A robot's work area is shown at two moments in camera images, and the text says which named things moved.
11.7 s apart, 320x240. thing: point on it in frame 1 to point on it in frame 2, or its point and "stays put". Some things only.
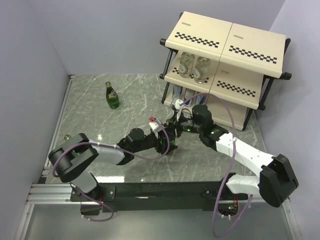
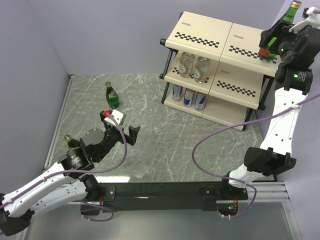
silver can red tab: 201,99 stays put
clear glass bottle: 186,64 stays put
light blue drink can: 177,92 stays put
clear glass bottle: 202,67 stays put
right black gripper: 177,126 to 279,29
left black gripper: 161,148 to 133,133
